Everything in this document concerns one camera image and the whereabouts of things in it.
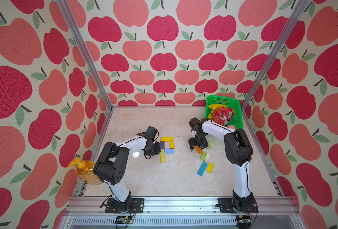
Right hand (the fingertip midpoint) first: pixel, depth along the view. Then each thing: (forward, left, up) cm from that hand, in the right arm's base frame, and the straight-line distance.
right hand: (196, 150), depth 96 cm
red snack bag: (+24, -18, +10) cm, 32 cm away
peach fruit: (+17, -24, +7) cm, 30 cm away
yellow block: (-11, -8, 0) cm, 14 cm away
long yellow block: (+7, +22, 0) cm, 23 cm away
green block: (+3, -8, +2) cm, 9 cm away
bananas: (+34, -13, +10) cm, 37 cm away
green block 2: (-3, -5, 0) cm, 6 cm away
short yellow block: (+3, +17, +1) cm, 18 cm away
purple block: (+2, +24, +1) cm, 24 cm away
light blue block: (-2, +19, 0) cm, 19 cm away
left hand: (-6, +24, +2) cm, 25 cm away
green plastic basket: (+25, -30, +6) cm, 39 cm away
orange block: (-1, -1, +2) cm, 3 cm away
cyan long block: (-12, -3, 0) cm, 12 cm away
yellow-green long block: (-6, +23, +1) cm, 24 cm away
